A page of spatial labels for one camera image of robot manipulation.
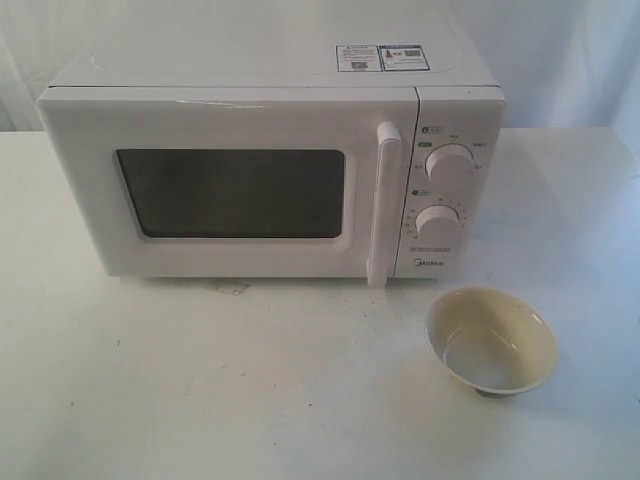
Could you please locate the white microwave door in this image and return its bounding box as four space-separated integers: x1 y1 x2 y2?
37 87 419 286

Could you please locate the cream ceramic bowl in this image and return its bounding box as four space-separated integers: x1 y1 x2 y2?
424 287 558 398

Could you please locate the white microwave oven body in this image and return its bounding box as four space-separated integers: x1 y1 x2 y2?
47 30 506 279

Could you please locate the lower white timer knob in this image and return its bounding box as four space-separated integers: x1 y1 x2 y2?
415 205 460 241

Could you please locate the upper white control knob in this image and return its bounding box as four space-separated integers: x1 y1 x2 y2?
425 144 475 186

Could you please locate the right blue info sticker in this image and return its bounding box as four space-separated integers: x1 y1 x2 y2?
378 45 430 72

